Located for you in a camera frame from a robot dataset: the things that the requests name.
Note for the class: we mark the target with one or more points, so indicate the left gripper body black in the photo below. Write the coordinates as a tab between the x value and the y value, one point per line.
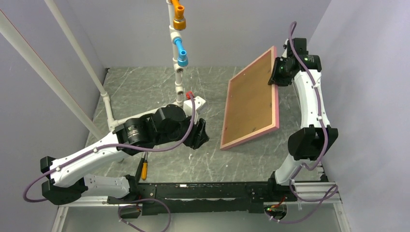
193	138

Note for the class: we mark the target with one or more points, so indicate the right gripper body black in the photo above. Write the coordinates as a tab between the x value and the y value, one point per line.
281	75

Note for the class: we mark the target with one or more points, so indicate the pink photo frame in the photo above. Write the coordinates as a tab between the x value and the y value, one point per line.
252	105

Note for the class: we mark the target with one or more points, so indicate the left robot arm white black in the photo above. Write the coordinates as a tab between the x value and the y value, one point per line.
70	178

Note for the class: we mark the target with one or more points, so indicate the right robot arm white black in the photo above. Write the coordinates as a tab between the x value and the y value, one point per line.
308	145

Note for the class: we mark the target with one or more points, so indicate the blue pipe nozzle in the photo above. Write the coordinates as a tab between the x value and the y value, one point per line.
182	58

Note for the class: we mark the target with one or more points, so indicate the white pvc pipe structure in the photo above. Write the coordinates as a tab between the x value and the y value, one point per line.
111	122

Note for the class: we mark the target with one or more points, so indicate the orange pipe nozzle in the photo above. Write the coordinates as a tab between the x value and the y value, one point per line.
179	21

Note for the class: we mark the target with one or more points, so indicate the white diagonal pole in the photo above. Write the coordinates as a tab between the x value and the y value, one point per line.
26	51

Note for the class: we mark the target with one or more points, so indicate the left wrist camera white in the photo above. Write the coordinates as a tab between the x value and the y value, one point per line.
199	102

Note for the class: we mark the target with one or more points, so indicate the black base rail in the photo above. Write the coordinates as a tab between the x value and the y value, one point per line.
159	207

